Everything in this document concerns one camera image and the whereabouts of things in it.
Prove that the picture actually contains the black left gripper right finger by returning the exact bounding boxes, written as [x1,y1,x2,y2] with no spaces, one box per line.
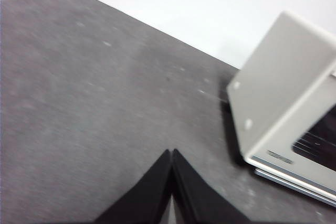
[172,148,250,224]

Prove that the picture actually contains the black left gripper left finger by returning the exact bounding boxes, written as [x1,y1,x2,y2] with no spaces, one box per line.
[94,149,173,224]

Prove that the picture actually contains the cream Toshiba toaster oven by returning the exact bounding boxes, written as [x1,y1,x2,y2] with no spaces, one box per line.
[226,10,336,208]

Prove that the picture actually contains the metal oven crumb tray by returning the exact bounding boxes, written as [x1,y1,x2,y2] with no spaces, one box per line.
[254,168,336,208]

